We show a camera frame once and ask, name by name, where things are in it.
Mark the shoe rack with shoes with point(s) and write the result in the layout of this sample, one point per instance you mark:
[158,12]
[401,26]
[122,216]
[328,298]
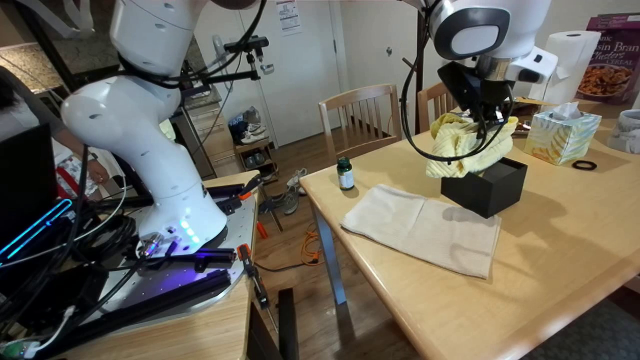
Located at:
[252,142]

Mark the white paper sheet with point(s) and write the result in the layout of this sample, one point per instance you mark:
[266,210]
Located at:
[289,14]

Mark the green capped small bottle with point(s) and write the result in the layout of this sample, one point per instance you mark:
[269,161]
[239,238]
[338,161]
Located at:
[344,176]

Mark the beige folded towel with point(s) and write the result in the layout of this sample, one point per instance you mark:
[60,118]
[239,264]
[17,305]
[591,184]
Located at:
[427,231]

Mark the metal table leg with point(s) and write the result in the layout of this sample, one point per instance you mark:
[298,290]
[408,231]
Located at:
[333,280]

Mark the black computer monitor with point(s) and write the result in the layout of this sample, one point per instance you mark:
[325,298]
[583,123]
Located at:
[27,181]

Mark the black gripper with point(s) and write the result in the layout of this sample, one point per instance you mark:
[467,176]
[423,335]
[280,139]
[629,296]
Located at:
[476,90]

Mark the grey cabinet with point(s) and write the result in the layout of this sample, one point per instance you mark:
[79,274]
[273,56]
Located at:
[196,142]

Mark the brown foil snack packet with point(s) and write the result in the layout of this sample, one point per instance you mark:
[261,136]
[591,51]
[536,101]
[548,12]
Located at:
[526,106]

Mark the grey cloth bundle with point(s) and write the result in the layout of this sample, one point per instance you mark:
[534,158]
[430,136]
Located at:
[626,132]

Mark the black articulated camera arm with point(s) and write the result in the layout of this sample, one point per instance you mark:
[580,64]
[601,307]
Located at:
[232,74]

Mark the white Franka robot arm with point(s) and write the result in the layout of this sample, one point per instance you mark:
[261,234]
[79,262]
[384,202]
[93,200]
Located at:
[152,167]

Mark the white paper towel roll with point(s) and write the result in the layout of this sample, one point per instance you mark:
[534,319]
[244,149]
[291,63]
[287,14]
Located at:
[577,67]

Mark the grey stereo camera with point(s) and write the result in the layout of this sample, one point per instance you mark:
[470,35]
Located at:
[247,45]

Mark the black square box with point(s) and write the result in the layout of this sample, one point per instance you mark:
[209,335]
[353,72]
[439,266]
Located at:
[490,193]

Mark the black controller box blue light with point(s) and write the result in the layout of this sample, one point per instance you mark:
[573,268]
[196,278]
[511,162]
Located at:
[41,231]

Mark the yellow knitted towel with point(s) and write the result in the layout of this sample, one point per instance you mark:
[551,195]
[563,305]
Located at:
[461,151]

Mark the black coat rack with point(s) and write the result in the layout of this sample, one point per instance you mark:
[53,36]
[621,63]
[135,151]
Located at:
[420,101]

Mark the purple cereal box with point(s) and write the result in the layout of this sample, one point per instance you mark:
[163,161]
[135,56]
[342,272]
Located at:
[616,67]

